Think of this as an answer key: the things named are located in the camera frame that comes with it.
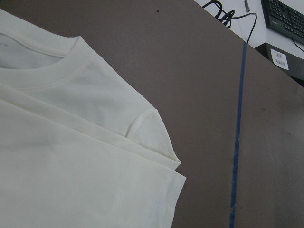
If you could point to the cream long-sleeve cat shirt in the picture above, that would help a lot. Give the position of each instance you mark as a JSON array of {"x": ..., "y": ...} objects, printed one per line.
[{"x": 79, "y": 147}]

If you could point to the black box with label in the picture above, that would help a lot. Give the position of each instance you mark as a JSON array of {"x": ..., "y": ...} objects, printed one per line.
[{"x": 290, "y": 64}]

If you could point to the black keyboard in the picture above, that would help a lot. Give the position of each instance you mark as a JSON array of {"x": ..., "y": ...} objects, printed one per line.
[{"x": 283, "y": 20}]

